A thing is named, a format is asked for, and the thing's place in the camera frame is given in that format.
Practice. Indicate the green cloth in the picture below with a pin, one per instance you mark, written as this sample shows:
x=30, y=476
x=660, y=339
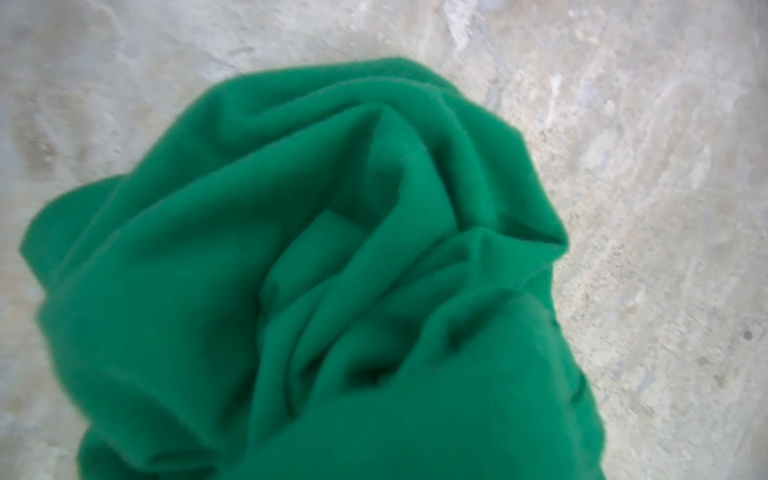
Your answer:
x=330, y=272

